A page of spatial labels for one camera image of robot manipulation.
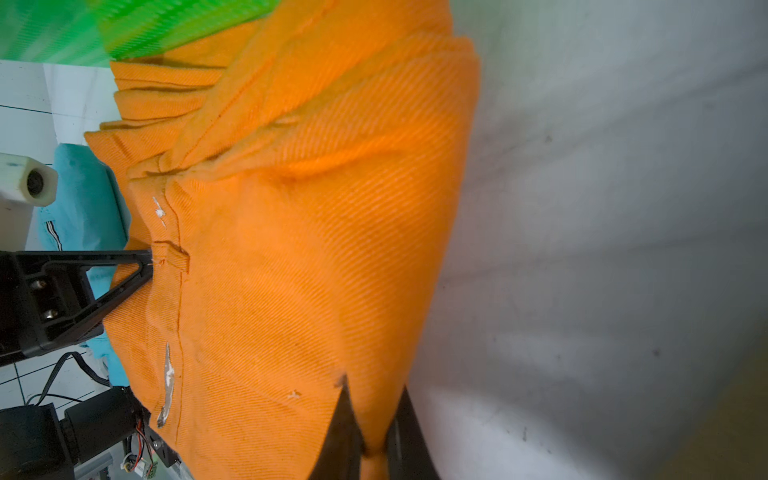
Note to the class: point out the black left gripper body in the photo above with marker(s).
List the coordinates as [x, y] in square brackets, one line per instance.
[47, 302]

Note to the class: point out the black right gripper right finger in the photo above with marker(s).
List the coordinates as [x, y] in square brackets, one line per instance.
[408, 457]

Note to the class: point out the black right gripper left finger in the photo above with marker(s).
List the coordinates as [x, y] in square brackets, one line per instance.
[340, 455]

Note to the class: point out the teal pants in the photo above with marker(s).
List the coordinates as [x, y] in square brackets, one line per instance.
[87, 214]

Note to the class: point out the orange pants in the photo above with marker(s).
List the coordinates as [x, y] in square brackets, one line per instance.
[296, 180]

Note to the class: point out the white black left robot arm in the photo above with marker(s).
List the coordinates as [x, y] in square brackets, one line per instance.
[37, 443]

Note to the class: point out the green plastic basket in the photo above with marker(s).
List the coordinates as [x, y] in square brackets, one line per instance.
[92, 33]

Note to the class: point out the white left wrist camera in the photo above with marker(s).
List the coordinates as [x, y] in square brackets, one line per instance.
[26, 184]

